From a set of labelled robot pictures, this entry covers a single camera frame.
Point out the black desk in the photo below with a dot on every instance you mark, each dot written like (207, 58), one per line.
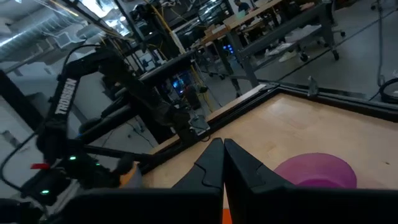
(168, 68)

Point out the magenta plastic bowl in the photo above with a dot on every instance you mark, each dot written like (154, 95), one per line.
(317, 171)

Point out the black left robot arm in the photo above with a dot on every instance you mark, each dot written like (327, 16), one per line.
(66, 93)

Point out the black aluminium table frame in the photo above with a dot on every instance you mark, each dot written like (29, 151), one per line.
(248, 99)

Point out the office chair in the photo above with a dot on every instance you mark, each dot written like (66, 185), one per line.
(341, 32)

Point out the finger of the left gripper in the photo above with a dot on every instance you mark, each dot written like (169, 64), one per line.
(185, 127)
(174, 133)

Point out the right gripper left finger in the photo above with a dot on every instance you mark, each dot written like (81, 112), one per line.
(186, 205)

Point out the person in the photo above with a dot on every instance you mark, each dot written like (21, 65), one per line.
(242, 5)

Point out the silver air duct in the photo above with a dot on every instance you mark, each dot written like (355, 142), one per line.
(28, 31)

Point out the red tag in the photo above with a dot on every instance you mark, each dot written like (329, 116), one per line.
(39, 166)

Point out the wooden top workbench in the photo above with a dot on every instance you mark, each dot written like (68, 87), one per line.
(280, 31)

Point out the computer with blue lights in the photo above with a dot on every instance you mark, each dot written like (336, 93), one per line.
(180, 84)

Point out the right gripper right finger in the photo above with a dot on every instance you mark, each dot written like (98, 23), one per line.
(280, 208)

